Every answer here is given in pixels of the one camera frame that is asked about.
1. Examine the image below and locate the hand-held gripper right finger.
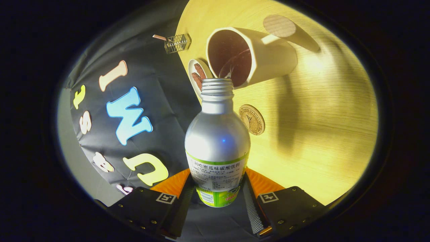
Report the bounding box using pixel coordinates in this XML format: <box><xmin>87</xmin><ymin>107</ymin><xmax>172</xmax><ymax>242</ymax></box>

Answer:
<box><xmin>242</xmin><ymin>168</ymin><xmax>326</xmax><ymax>239</ymax></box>

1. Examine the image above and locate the white round plate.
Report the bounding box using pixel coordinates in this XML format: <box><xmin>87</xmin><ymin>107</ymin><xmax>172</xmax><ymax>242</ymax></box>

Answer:
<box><xmin>188</xmin><ymin>59</ymin><xmax>214</xmax><ymax>98</ymax></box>

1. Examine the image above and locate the wooden table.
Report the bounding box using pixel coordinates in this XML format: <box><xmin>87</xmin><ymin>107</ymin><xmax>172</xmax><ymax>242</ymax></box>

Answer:
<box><xmin>175</xmin><ymin>0</ymin><xmax>379</xmax><ymax>206</ymax></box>

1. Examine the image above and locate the round cork coaster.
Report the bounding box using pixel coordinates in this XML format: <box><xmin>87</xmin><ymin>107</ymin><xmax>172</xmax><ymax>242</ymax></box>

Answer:
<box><xmin>239</xmin><ymin>104</ymin><xmax>265</xmax><ymax>135</ymax></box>

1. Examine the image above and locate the cream cup with wooden handle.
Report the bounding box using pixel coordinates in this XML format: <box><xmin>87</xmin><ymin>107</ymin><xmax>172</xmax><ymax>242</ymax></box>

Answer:
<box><xmin>206</xmin><ymin>14</ymin><xmax>320</xmax><ymax>89</ymax></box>

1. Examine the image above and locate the brown meat piece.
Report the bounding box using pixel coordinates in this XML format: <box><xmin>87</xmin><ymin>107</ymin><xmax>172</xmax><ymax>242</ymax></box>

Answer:
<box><xmin>194</xmin><ymin>63</ymin><xmax>207</xmax><ymax>81</ymax></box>
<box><xmin>191</xmin><ymin>72</ymin><xmax>204</xmax><ymax>90</ymax></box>

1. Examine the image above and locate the silver bottle with green label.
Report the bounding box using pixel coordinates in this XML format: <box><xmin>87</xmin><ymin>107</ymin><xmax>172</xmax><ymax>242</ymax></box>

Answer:
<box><xmin>185</xmin><ymin>78</ymin><xmax>251</xmax><ymax>208</ymax></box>

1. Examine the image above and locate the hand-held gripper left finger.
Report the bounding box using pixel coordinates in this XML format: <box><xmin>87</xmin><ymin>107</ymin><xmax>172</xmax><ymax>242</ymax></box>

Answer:
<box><xmin>107</xmin><ymin>168</ymin><xmax>195</xmax><ymax>240</ymax></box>

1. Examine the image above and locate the wire mesh holder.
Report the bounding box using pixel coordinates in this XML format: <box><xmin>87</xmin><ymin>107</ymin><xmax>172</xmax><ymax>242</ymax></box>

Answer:
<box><xmin>164</xmin><ymin>33</ymin><xmax>192</xmax><ymax>54</ymax></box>

